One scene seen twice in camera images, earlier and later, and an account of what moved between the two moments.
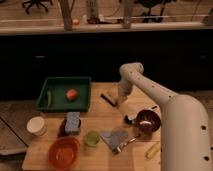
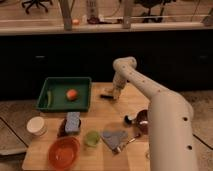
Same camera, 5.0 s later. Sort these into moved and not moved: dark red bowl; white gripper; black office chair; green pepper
Moved: white gripper
Not moved: black office chair; dark red bowl; green pepper
